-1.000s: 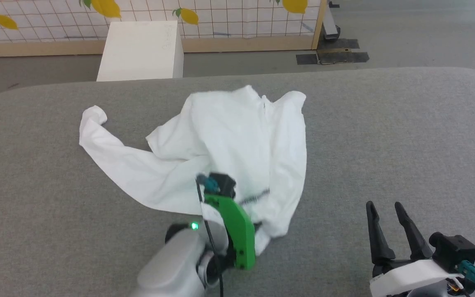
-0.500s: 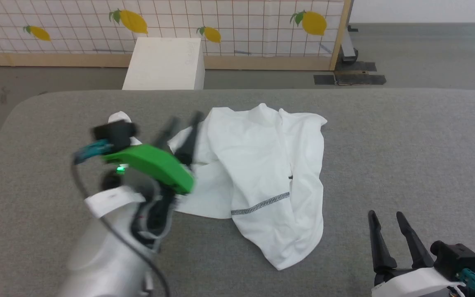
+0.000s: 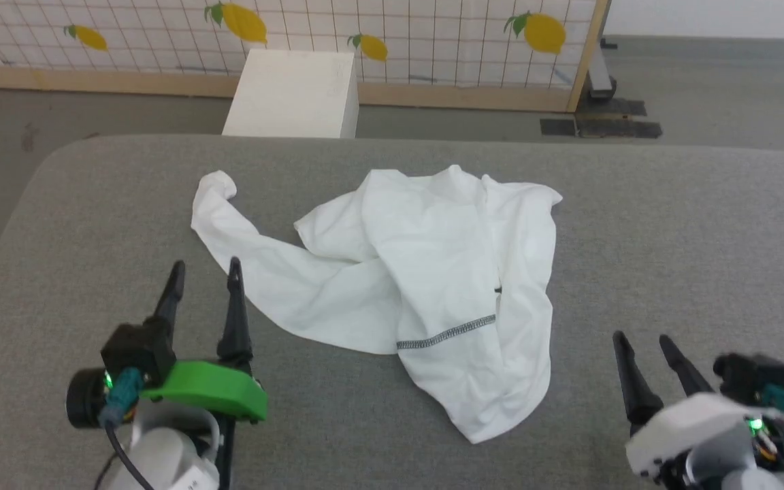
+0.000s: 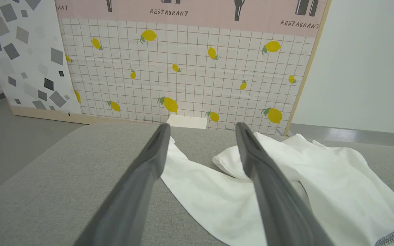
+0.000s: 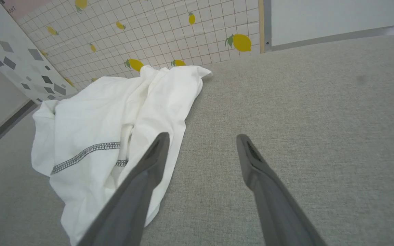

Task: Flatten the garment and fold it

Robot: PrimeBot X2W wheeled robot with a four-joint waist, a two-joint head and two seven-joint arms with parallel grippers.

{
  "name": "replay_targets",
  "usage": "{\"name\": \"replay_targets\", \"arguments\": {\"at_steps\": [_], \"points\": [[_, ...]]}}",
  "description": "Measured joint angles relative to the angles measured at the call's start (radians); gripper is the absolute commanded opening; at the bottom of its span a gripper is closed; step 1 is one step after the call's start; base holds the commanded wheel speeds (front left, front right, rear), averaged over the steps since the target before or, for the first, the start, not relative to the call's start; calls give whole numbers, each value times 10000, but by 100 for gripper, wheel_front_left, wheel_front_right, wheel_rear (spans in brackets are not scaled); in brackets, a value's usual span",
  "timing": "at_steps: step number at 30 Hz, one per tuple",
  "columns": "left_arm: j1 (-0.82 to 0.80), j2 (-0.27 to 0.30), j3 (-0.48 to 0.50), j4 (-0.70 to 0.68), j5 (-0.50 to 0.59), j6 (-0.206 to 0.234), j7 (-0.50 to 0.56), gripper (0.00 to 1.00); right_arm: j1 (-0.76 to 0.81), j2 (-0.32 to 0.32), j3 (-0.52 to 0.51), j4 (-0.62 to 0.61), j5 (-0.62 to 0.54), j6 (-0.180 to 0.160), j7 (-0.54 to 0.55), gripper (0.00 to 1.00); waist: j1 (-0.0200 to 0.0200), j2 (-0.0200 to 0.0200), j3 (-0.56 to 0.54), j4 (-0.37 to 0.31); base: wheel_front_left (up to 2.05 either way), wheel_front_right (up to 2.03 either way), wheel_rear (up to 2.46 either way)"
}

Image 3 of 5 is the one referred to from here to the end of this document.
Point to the white long-sleeve garment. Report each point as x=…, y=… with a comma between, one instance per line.
x=433, y=258

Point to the white box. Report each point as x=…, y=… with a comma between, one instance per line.
x=290, y=95

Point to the grey partition foot with caster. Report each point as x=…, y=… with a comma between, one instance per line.
x=599, y=75

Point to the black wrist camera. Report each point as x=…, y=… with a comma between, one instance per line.
x=137, y=350
x=749, y=374

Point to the lemon print grid partition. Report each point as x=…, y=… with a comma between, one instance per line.
x=433, y=41

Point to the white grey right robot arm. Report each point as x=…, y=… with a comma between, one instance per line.
x=725, y=469

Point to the grey fabric surface cover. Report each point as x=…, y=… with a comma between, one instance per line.
x=671, y=258

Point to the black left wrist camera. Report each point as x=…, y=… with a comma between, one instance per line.
x=137, y=350

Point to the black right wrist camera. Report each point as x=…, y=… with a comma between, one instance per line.
x=749, y=374

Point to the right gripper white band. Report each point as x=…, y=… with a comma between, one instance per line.
x=691, y=425

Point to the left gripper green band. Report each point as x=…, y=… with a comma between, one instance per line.
x=208, y=388

